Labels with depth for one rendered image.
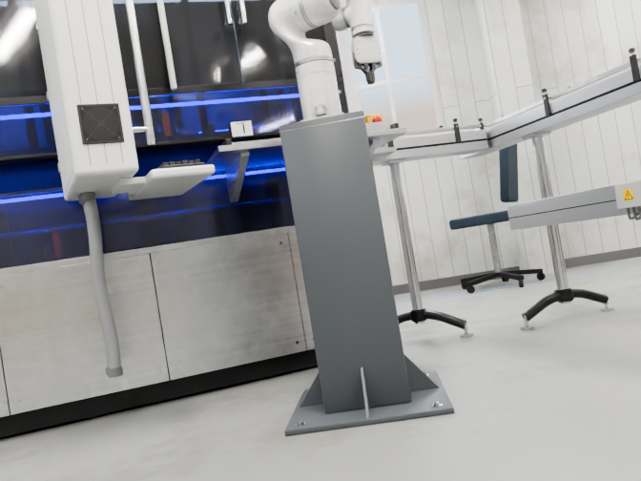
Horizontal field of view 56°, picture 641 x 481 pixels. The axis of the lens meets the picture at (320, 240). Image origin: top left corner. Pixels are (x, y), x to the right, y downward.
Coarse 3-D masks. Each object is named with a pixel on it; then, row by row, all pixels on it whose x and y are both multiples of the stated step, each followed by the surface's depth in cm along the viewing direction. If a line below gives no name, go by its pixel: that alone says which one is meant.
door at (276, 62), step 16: (256, 0) 250; (272, 0) 252; (240, 16) 248; (256, 16) 250; (240, 32) 247; (256, 32) 249; (272, 32) 251; (320, 32) 258; (240, 48) 247; (256, 48) 249; (272, 48) 251; (288, 48) 253; (240, 64) 246; (256, 64) 248; (272, 64) 250; (288, 64) 253; (256, 80) 248
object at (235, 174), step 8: (248, 152) 209; (240, 160) 211; (232, 168) 226; (240, 168) 216; (232, 176) 228; (240, 176) 221; (232, 184) 230; (240, 184) 227; (232, 192) 233; (232, 200) 237
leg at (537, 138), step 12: (540, 132) 265; (540, 144) 268; (540, 156) 268; (540, 168) 268; (540, 180) 269; (552, 228) 267; (552, 240) 267; (552, 252) 268; (564, 264) 267; (564, 276) 267; (564, 288) 266
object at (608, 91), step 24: (624, 72) 214; (552, 96) 252; (576, 96) 236; (600, 96) 225; (624, 96) 215; (480, 120) 296; (504, 120) 286; (528, 120) 264; (552, 120) 251; (576, 120) 249; (504, 144) 289
